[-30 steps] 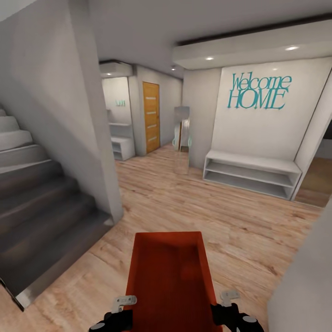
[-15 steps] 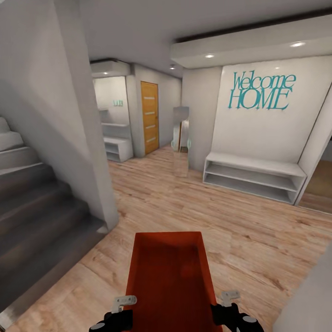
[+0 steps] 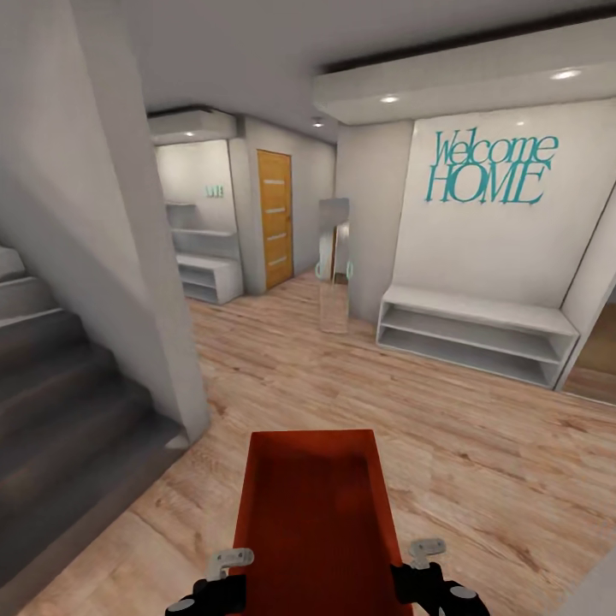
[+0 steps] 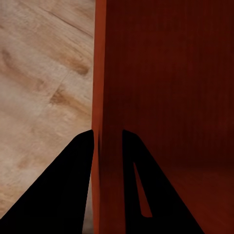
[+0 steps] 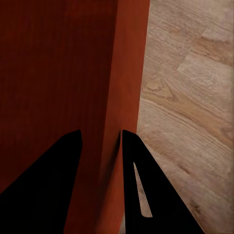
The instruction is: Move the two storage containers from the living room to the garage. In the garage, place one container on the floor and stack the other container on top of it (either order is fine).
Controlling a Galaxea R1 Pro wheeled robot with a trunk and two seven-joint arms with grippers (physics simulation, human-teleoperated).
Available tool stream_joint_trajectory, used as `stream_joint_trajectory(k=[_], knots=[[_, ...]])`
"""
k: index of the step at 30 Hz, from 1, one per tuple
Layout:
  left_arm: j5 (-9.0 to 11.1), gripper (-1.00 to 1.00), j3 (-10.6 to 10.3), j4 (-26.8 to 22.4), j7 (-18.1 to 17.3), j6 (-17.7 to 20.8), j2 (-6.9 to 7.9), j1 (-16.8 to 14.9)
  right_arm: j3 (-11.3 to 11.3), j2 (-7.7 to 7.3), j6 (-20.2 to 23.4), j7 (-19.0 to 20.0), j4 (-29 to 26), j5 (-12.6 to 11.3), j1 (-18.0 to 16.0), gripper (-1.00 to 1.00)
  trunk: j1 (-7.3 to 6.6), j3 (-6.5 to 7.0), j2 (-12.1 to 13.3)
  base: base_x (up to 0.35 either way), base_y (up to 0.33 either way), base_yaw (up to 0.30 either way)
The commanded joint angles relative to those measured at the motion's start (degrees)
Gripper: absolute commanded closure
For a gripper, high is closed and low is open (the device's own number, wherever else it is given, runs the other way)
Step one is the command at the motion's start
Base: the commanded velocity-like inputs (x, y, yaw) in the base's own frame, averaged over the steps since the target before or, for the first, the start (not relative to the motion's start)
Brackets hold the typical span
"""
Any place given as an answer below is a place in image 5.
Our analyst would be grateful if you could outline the storage box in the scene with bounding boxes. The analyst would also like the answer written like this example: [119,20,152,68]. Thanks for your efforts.
[0,0,150,234]

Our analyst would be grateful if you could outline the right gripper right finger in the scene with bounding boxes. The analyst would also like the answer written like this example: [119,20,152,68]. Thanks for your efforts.
[122,130,205,234]

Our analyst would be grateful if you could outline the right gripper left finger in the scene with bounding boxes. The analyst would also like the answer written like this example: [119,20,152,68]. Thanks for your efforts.
[0,130,82,234]

